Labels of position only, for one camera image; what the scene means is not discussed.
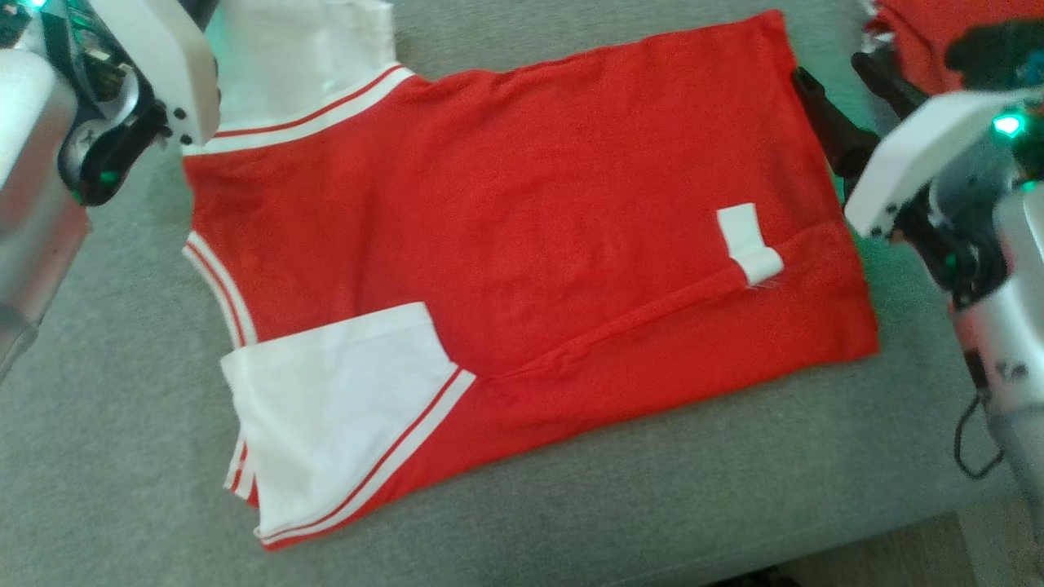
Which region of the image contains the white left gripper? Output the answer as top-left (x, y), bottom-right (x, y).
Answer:
top-left (45, 0), bottom-right (222, 206)

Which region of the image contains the grey fabric sofa seat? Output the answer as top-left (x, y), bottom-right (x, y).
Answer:
top-left (0, 0), bottom-right (1044, 587)

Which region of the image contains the red shirt with white trim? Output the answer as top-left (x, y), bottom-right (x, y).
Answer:
top-left (860, 0), bottom-right (1044, 96)

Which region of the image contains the red shirt with white sleeves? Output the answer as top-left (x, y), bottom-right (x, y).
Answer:
top-left (180, 0), bottom-right (882, 552)

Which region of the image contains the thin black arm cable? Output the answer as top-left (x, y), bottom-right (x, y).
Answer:
top-left (953, 390), bottom-right (1006, 481)

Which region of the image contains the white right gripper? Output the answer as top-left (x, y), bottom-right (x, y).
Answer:
top-left (791, 50), bottom-right (1044, 310)

